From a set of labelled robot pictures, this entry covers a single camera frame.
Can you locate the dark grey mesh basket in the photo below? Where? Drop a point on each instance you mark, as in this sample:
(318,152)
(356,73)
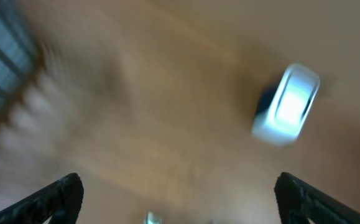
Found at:
(19,54)

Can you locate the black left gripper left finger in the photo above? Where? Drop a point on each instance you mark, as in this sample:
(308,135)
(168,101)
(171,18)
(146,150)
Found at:
(57,203)

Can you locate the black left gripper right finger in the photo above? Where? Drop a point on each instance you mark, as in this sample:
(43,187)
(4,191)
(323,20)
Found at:
(300,203)

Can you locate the white barcode scanner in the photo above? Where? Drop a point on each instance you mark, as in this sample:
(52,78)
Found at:
(283,108)

